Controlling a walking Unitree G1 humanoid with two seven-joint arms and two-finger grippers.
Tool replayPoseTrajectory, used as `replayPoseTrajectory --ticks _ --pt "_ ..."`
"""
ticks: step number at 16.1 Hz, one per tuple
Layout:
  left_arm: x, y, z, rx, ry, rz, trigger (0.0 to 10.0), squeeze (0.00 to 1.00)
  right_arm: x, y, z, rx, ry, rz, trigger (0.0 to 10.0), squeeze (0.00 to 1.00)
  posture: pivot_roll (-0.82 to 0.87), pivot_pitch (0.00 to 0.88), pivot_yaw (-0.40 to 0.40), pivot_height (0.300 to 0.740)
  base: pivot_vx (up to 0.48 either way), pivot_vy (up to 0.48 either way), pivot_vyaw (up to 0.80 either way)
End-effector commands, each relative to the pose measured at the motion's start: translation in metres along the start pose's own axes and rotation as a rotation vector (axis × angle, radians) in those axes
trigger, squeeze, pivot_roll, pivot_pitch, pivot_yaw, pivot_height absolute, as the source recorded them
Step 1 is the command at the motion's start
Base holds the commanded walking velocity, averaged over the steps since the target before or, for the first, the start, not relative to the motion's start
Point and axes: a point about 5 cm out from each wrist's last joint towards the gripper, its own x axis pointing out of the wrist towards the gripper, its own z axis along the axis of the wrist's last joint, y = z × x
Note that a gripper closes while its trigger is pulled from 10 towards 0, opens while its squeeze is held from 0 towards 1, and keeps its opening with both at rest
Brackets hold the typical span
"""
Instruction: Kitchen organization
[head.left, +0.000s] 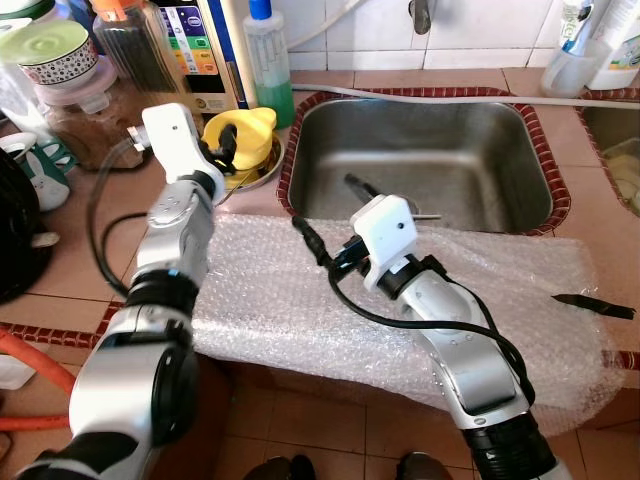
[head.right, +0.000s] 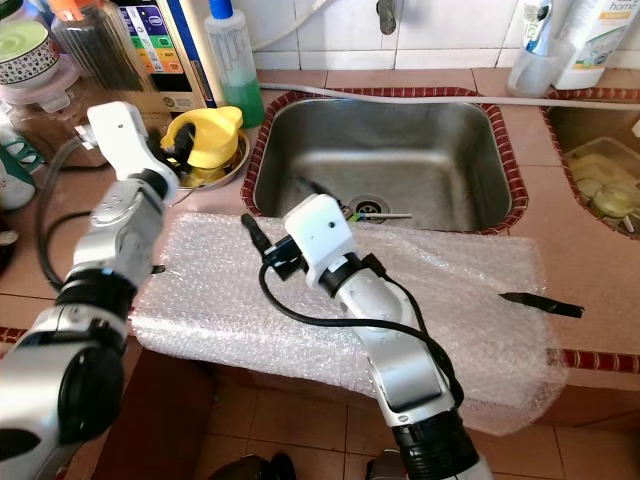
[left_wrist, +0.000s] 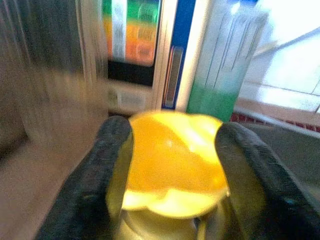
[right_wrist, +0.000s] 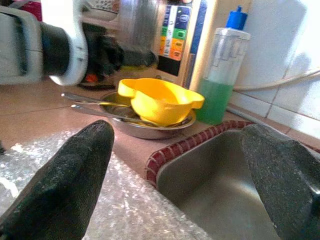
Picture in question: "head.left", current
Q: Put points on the steel tap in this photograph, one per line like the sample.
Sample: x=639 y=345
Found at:
x=420 y=12

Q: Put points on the white rabbit mug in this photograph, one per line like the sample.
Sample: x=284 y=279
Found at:
x=40 y=170

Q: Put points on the small steel sink basin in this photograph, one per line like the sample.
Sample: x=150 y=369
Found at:
x=600 y=125

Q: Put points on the green dish soap bottle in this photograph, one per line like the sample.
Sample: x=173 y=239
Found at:
x=270 y=70

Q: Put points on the bubble wrap sheet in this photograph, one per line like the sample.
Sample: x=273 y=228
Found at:
x=280 y=310

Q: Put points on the green-lidded patterned tin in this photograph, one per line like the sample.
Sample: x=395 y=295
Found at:
x=55 y=55

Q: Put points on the orange-lidded glass jar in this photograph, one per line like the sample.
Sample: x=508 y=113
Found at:
x=130 y=50

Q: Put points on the yellow plastic cup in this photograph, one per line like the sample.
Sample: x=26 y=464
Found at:
x=255 y=135

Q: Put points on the black knife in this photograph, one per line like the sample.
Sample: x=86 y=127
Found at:
x=595 y=303

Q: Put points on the steel bowl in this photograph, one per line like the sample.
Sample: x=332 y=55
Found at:
x=262 y=178

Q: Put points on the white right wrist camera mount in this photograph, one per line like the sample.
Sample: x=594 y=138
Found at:
x=390 y=240

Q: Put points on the blue white tube bottle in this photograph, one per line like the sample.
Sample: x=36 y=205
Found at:
x=578 y=25

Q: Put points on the white green plastic utensil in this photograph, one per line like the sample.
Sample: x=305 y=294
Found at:
x=425 y=214

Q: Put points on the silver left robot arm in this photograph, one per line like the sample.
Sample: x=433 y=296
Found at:
x=140 y=330

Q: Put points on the black round appliance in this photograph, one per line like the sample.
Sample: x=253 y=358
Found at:
x=20 y=240

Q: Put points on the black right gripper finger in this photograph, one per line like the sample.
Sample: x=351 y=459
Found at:
x=312 y=242
x=362 y=188

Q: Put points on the plastic jar brown contents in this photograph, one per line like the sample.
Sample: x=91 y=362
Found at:
x=85 y=125

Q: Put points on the clear plastic container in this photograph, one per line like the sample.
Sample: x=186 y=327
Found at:
x=625 y=170

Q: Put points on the black left robot foot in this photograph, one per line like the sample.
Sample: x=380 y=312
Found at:
x=280 y=468

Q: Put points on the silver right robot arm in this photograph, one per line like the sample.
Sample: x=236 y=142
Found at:
x=460 y=340

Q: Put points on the white detergent bottle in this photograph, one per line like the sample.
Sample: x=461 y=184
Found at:
x=625 y=50

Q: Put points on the black right robot foot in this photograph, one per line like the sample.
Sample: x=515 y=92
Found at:
x=420 y=467

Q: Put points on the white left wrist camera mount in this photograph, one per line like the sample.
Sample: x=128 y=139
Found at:
x=170 y=135

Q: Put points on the clear plastic cup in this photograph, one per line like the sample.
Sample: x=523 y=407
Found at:
x=575 y=75

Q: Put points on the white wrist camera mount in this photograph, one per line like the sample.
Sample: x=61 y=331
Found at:
x=390 y=240
x=170 y=135

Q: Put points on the white water purifier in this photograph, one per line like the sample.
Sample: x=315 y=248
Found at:
x=195 y=50

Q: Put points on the black robot foot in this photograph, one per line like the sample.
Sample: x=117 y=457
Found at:
x=280 y=468
x=420 y=467

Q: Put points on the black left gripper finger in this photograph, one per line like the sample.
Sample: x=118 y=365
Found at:
x=229 y=142

